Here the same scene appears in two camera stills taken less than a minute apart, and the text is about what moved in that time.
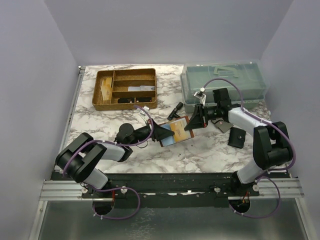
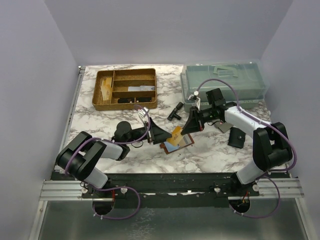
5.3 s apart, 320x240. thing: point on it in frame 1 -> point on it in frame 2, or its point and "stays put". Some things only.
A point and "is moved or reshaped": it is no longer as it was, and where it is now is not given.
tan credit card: x=180 y=133 is moved or reshaped
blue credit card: x=169 y=140 -> x=169 y=147
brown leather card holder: x=180 y=134 -> x=186 y=141
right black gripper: x=199 y=119 stays put
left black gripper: x=158 y=133 stays put
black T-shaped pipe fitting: x=173 y=114 stays put
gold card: x=106 y=89 stays put
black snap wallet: x=237 y=137 stays put
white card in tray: x=142 y=88 stays put
